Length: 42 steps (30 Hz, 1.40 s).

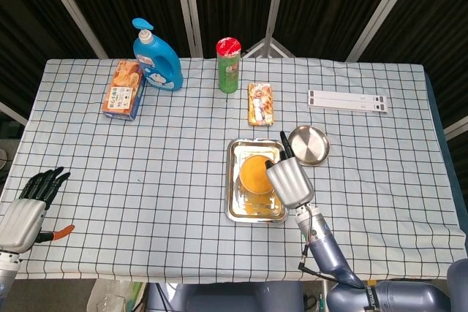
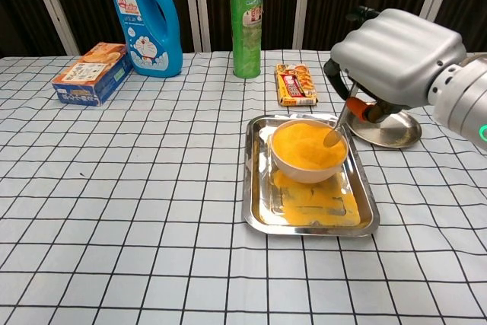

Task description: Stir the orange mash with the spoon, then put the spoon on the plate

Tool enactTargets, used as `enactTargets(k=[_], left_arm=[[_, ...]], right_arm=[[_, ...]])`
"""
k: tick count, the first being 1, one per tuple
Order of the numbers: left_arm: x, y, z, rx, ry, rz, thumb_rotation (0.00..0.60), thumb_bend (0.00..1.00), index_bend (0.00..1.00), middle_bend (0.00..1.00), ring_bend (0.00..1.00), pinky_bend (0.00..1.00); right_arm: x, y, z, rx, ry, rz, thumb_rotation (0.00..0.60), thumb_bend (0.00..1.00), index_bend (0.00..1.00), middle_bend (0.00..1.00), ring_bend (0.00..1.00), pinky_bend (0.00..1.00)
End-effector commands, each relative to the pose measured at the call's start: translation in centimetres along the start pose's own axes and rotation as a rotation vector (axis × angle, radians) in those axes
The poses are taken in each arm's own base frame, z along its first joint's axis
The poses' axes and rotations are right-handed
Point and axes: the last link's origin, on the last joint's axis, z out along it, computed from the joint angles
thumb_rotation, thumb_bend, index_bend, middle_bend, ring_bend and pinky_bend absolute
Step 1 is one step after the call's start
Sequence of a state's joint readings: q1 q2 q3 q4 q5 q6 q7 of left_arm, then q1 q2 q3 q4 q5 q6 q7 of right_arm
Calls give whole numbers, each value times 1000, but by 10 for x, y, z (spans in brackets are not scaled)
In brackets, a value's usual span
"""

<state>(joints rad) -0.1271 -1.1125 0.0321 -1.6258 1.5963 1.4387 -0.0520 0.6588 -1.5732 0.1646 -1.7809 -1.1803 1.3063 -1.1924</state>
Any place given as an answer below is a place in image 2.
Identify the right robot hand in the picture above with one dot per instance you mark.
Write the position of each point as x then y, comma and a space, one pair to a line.
399, 55

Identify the metal spoon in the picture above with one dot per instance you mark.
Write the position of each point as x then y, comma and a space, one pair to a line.
333, 137

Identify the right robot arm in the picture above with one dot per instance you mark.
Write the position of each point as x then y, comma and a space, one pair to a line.
464, 100

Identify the round steel plate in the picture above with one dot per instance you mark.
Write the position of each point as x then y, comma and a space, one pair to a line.
395, 132

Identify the yellow snack packet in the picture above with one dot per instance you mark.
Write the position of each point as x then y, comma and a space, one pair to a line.
296, 85

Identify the green chips can red lid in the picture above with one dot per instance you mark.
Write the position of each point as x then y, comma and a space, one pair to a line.
247, 36

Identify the rectangular steel tray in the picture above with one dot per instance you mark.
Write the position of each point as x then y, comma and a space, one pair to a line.
253, 173

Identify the blue detergent bottle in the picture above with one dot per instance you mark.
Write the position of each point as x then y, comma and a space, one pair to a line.
144, 55

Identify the white black checkered tablecloth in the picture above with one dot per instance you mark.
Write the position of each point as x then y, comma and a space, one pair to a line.
152, 188

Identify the orange blue biscuit box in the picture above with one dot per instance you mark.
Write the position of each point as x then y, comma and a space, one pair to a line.
91, 74

